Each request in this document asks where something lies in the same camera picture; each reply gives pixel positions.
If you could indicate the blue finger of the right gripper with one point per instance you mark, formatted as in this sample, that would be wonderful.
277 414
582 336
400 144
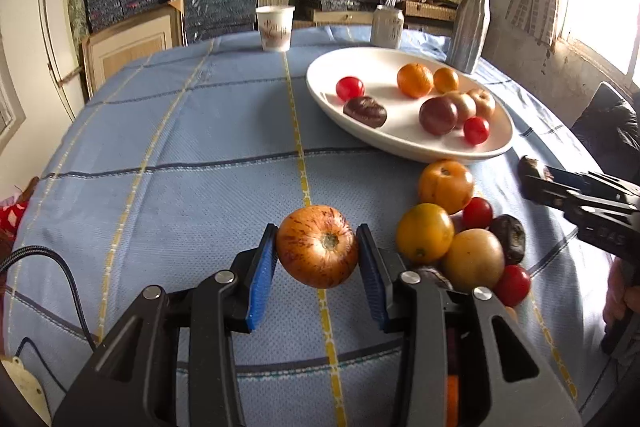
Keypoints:
541 192
561 179

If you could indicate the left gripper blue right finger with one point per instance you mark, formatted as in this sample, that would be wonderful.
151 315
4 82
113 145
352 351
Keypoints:
377 282

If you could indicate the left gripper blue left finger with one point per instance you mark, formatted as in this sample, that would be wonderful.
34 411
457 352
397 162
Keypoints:
259 277

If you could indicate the dark mangosteen hidden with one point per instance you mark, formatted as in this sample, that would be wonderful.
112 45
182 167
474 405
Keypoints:
529 166

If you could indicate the dark brown mangosteen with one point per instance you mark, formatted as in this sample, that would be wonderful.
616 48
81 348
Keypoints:
511 236
366 110

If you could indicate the yellow-orange persimmon fruit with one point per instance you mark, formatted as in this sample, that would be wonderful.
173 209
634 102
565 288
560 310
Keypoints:
424 234

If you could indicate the red cherry tomato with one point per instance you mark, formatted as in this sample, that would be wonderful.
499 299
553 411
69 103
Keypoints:
478 214
514 285
476 130
349 87

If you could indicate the red cherry tomato front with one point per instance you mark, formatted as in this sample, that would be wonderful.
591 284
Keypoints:
514 285

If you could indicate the tan round pear large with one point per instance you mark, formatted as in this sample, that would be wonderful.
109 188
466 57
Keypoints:
475 258

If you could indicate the pale striped small apple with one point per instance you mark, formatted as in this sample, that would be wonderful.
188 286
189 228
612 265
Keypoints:
484 101

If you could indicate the large orange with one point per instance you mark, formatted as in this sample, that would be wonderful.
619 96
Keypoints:
415 80
446 183

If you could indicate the brown kiwi-like fruit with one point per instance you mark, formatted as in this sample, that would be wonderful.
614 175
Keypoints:
465 105

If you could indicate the dark red plum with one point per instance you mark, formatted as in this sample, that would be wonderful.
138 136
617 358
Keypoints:
438 116

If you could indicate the small orange tomato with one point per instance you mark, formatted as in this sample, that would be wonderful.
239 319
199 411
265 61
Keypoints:
446 80

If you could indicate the person's right hand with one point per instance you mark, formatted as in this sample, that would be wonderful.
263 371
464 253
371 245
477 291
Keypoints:
620 297

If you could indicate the black jacket on chair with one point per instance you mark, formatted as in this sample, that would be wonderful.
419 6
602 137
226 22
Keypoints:
609 129

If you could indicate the large white oval plate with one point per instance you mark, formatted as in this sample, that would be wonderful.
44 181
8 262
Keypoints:
401 135

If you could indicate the silver metal bottle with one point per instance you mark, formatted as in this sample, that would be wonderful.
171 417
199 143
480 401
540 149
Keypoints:
470 31

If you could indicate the white paper cup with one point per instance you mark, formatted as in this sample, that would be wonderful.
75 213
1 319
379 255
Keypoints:
275 24

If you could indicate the white beverage can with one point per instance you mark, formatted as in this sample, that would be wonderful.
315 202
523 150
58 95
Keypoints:
386 28

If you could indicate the wooden framed panel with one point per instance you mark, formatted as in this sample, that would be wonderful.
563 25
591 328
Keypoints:
110 50

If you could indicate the brown plush toy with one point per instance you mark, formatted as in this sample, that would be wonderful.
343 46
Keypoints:
12 212

